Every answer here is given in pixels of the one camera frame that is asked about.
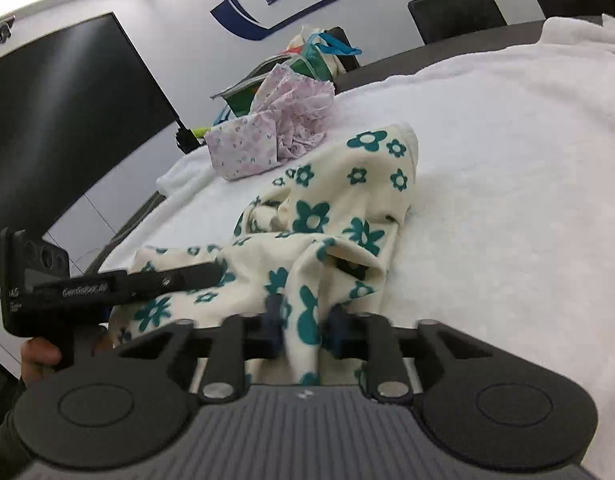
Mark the cream teal-flower garment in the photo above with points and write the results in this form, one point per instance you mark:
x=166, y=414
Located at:
x=327, y=200

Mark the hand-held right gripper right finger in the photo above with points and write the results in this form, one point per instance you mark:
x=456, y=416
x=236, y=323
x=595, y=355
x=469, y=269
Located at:
x=337, y=335

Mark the person's left forearm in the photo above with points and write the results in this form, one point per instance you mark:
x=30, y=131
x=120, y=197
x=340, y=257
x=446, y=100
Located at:
x=2, y=435

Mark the pink floral ruffled garment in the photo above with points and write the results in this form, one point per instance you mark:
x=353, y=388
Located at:
x=302, y=105

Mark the black two-way radio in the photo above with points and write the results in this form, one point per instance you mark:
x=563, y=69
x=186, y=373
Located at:
x=183, y=140

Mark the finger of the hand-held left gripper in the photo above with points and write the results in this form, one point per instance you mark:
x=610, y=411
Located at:
x=187, y=275
x=355, y=270

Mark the blue wall lettering sign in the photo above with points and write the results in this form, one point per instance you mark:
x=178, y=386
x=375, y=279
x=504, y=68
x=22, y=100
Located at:
x=237, y=20

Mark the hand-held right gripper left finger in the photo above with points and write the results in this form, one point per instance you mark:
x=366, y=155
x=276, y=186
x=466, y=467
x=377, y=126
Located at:
x=275, y=330

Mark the black wall screen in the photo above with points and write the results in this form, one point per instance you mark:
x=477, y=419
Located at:
x=62, y=110

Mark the person's left hand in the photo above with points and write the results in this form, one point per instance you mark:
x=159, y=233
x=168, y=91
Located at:
x=37, y=357

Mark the cream cloth in bag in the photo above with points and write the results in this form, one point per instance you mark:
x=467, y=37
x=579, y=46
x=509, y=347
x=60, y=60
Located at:
x=300, y=40

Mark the yellow-green cloth item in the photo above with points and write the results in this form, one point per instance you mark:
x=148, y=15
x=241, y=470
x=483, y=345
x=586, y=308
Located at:
x=200, y=131

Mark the white towel blanket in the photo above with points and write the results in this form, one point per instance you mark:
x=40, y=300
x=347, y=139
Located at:
x=512, y=160

